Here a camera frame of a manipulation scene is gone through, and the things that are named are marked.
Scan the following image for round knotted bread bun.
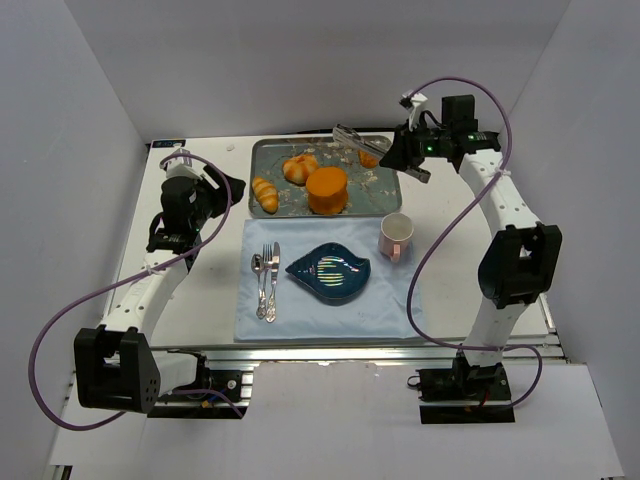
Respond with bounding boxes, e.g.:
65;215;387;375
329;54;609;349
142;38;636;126
282;153;318;185

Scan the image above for silver table knife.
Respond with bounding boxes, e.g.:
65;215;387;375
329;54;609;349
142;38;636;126
266;242;281;323

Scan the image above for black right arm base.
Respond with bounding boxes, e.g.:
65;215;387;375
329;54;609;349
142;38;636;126
407;353;515;425

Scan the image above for small brown pastry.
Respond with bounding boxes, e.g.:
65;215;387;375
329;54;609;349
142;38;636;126
358;150;379;169

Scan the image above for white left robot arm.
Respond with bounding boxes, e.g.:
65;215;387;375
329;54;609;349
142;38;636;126
74;166;246;414

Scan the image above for striped long bread roll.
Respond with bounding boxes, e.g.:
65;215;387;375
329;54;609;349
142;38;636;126
252;176;279;214

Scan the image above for silver fork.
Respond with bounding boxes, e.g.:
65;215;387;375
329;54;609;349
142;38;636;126
260;243;273;318

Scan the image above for silver metal tongs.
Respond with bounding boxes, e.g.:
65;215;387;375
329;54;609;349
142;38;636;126
332;123;432;184

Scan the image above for floral metal tray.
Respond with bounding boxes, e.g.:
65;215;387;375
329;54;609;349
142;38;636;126
248;136;402;218

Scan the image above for dark blue leaf plate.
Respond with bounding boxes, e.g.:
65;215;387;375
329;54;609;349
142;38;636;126
285;242;371;304

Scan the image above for pink ceramic mug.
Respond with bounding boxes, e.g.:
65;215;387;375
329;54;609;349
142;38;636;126
378;212;414;263

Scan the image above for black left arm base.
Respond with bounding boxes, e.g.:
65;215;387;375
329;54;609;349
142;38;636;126
148;350;247;420

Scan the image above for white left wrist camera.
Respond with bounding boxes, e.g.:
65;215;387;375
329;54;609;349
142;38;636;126
160;148;203;181

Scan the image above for orange cylindrical cake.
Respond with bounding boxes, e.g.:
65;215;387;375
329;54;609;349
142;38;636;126
306;167;348;215

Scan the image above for light blue cloth placemat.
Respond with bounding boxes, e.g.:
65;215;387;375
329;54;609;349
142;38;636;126
234;217;426;343

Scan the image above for silver spoon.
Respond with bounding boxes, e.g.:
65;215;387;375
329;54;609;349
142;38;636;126
251;253;265;318

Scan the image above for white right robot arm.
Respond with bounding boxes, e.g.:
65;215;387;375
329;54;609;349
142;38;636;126
380;93;562;370

